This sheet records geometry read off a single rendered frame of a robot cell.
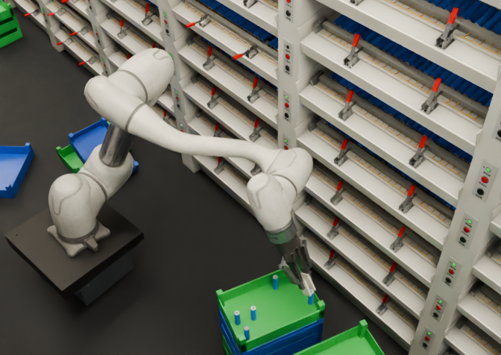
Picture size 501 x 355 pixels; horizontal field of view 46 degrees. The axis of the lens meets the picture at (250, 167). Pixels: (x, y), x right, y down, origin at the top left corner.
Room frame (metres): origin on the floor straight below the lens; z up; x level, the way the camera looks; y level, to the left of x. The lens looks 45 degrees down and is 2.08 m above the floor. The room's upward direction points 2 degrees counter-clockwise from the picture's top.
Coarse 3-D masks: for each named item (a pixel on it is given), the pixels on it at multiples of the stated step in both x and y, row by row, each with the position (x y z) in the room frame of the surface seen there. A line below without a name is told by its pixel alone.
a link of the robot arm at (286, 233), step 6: (282, 228) 1.08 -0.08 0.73; (288, 228) 1.08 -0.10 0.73; (294, 228) 1.10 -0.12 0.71; (270, 234) 1.08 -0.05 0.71; (276, 234) 1.07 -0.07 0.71; (282, 234) 1.07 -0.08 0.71; (288, 234) 1.07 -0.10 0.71; (294, 234) 1.08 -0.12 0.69; (270, 240) 1.08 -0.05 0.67; (276, 240) 1.07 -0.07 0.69; (282, 240) 1.07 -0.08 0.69; (288, 240) 1.07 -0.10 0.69
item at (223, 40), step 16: (176, 0) 2.05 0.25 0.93; (176, 16) 2.03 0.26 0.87; (192, 16) 1.96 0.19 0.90; (208, 32) 1.86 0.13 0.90; (224, 32) 1.84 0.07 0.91; (224, 48) 1.79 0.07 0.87; (240, 48) 1.74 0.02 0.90; (256, 64) 1.65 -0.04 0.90; (272, 64) 1.64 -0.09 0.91; (272, 80) 1.59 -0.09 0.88
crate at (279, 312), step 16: (272, 272) 1.18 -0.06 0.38; (240, 288) 1.13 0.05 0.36; (256, 288) 1.15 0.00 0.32; (272, 288) 1.15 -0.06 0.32; (288, 288) 1.14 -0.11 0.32; (224, 304) 1.09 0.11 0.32; (240, 304) 1.09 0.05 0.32; (256, 304) 1.08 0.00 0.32; (272, 304) 1.08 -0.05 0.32; (288, 304) 1.08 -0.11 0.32; (304, 304) 1.08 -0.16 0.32; (320, 304) 1.03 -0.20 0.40; (240, 320) 1.03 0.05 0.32; (256, 320) 1.03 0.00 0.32; (272, 320) 1.02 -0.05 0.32; (288, 320) 1.02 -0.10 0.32; (304, 320) 1.00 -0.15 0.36; (240, 336) 0.93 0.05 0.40; (256, 336) 0.94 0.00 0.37; (272, 336) 0.95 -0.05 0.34
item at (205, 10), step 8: (192, 0) 2.02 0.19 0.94; (192, 8) 1.99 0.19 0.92; (200, 8) 1.97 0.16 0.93; (216, 16) 1.90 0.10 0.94; (216, 24) 1.88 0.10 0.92; (224, 24) 1.85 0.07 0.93; (232, 24) 1.84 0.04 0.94; (240, 32) 1.79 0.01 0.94; (248, 40) 1.75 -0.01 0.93; (256, 40) 1.73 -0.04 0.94; (264, 48) 1.69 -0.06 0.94; (264, 56) 1.67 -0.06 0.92; (272, 56) 1.66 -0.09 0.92
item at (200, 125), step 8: (192, 112) 2.05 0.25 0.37; (200, 112) 2.06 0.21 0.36; (192, 120) 2.05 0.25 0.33; (200, 120) 2.04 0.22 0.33; (208, 120) 2.03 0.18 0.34; (192, 128) 2.01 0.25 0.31; (200, 128) 1.99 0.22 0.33; (208, 128) 1.98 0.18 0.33; (216, 128) 1.91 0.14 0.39; (224, 128) 1.94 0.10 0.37; (216, 136) 1.91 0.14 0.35; (224, 136) 1.91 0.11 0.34; (232, 136) 1.89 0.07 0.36; (232, 160) 1.78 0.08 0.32; (240, 160) 1.78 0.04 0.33; (248, 160) 1.77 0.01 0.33; (240, 168) 1.74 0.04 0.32; (248, 168) 1.73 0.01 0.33; (256, 168) 1.71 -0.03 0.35; (248, 176) 1.71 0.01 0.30
